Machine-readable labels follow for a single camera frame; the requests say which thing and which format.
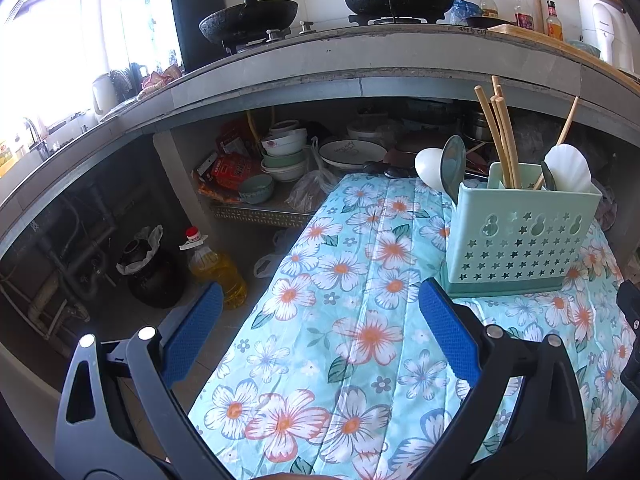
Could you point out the blue plastic bag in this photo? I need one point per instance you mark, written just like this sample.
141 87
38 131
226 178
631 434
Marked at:
462 12

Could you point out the purple label sauce bottle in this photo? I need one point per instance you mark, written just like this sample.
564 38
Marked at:
522 12

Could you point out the white kitchen appliance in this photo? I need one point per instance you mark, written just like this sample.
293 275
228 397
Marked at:
602 30

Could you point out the floral light blue blanket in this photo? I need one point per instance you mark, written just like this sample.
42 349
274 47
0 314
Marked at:
350 310

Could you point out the black jar with plastic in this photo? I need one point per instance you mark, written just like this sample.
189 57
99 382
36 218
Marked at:
155 280

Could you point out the yellow container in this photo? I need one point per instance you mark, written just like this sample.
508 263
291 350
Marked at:
5 160

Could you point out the grey translucent plastic bag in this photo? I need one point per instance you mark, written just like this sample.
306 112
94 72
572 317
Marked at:
310 190

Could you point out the cooking oil bottle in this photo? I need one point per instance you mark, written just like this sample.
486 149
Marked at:
220 270

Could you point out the metal sink faucet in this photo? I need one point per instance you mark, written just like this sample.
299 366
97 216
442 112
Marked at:
35 135

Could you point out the green perforated utensil holder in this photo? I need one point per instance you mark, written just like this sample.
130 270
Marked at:
520 240

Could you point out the black stove side panel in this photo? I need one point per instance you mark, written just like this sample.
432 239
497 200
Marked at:
195 10

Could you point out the white plastic spoon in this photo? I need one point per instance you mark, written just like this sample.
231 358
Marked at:
429 165
567 167

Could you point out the yellow cap sauce bottle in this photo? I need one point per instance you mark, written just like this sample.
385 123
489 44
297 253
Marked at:
488 5

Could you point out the white floral bowl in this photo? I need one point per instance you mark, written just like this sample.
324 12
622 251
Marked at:
282 142

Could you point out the grey drain pipes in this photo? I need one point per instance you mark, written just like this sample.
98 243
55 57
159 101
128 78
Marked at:
75 280

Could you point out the white plastic bag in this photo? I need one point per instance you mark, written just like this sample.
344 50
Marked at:
265 265

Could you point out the pink cloth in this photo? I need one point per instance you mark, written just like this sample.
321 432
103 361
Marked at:
160 80

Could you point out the plain white bowl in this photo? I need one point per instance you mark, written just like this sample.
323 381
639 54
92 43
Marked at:
282 174

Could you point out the teal bowl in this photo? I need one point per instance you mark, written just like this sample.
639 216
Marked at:
255 189

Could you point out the gas stove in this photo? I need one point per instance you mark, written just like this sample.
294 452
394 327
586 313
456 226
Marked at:
305 27

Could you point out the metal spoon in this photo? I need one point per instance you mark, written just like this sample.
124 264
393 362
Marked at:
548 177
454 160

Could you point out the wooden chopstick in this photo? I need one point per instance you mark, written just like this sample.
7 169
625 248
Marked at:
511 150
487 122
562 132
502 135

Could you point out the steel pot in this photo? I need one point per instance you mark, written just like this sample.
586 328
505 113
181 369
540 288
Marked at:
477 127

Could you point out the grey concrete counter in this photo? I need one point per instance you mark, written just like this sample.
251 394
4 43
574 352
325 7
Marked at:
300 65

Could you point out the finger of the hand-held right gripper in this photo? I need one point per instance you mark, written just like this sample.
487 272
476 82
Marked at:
629 300

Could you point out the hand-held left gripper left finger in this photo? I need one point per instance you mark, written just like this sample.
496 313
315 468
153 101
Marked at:
192 335

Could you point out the black wok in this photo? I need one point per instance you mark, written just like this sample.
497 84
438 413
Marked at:
250 17

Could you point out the bright window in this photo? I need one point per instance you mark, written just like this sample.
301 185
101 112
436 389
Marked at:
60 35

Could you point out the white kettle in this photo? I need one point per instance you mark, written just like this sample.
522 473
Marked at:
103 95

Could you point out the wooden rolling pin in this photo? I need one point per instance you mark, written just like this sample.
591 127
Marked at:
538 12

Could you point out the green bowl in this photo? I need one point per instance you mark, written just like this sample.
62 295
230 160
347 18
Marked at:
282 159

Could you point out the black bowl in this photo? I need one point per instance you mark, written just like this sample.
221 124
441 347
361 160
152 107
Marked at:
487 22

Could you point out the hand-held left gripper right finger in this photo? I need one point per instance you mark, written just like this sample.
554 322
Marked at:
450 335

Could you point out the white dark rimmed plate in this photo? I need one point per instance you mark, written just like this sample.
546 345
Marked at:
350 152

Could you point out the light blue bowl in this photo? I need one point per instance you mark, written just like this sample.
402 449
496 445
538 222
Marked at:
584 49

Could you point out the red cap orange bottle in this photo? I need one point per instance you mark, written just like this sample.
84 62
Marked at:
554 25

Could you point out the red snack packets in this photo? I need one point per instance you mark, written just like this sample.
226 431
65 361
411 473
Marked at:
230 170

